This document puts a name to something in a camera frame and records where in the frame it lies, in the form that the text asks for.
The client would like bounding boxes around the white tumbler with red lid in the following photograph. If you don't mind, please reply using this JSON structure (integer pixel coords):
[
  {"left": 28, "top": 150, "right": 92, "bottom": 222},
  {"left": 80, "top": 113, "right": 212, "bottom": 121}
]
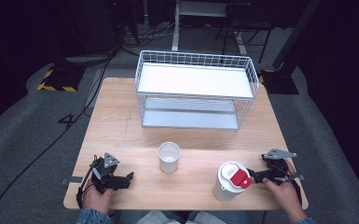
[{"left": 212, "top": 161, "right": 253, "bottom": 203}]

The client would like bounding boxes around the white metal desk leg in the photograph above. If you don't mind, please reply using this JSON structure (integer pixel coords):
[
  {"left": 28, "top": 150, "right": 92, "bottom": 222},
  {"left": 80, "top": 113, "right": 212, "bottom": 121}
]
[{"left": 171, "top": 0, "right": 182, "bottom": 52}]

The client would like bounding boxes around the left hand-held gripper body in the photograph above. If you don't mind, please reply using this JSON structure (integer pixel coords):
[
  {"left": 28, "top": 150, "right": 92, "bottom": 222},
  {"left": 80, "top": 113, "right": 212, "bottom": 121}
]
[{"left": 90, "top": 152, "right": 126, "bottom": 194}]

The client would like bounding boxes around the person's right hand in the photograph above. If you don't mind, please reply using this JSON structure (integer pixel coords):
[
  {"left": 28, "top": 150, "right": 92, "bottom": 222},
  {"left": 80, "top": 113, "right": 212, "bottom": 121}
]
[{"left": 262, "top": 160, "right": 303, "bottom": 217}]

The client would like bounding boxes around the left hand-held gripper cable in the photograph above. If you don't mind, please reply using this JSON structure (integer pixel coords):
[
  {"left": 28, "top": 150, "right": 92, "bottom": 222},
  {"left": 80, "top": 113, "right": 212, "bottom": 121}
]
[{"left": 76, "top": 160, "right": 97, "bottom": 210}]

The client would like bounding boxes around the person's left hand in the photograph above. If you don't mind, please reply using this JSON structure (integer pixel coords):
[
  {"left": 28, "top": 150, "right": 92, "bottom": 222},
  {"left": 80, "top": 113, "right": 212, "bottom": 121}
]
[{"left": 82, "top": 183, "right": 114, "bottom": 215}]

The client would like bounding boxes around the black striped stand base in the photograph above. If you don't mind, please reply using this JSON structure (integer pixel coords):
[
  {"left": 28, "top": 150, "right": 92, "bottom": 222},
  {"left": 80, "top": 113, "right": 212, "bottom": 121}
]
[
  {"left": 258, "top": 68, "right": 300, "bottom": 95},
  {"left": 36, "top": 63, "right": 87, "bottom": 93}
]

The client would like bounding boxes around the hand-held gripper cable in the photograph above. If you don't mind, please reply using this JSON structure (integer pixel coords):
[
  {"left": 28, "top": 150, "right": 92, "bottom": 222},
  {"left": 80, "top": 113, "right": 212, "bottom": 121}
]
[
  {"left": 76, "top": 160, "right": 97, "bottom": 210},
  {"left": 279, "top": 163, "right": 305, "bottom": 207}
]

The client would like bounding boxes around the black metal chair frame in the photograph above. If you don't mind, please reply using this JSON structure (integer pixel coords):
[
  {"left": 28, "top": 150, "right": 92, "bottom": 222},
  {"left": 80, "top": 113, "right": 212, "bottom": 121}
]
[{"left": 214, "top": 3, "right": 274, "bottom": 64}]

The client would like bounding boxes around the right hand-held gripper cable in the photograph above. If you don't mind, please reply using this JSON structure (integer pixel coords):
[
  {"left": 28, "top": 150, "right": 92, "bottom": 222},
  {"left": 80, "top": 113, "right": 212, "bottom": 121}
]
[{"left": 279, "top": 163, "right": 305, "bottom": 207}]

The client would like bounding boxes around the white wire shelf rack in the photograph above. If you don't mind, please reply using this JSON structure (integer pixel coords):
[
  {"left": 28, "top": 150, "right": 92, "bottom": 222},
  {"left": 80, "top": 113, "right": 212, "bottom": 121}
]
[{"left": 134, "top": 49, "right": 260, "bottom": 132}]

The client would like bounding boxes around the long black floor cable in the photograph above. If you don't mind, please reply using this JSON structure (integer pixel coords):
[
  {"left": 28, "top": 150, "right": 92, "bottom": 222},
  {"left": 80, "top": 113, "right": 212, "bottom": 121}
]
[{"left": 0, "top": 52, "right": 116, "bottom": 224}]

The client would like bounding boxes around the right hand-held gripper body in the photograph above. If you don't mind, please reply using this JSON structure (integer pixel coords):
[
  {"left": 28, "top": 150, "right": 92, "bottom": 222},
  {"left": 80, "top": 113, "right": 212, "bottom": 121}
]
[{"left": 261, "top": 147, "right": 297, "bottom": 187}]

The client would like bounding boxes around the black slanted pole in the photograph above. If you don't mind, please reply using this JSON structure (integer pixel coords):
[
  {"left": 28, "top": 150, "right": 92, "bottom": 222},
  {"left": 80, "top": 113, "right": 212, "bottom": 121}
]
[{"left": 272, "top": 0, "right": 322, "bottom": 70}]

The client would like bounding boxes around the tangle of floor cables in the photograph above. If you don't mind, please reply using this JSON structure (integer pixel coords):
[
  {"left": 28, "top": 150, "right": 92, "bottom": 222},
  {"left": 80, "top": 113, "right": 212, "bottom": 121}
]
[{"left": 117, "top": 21, "right": 181, "bottom": 58}]

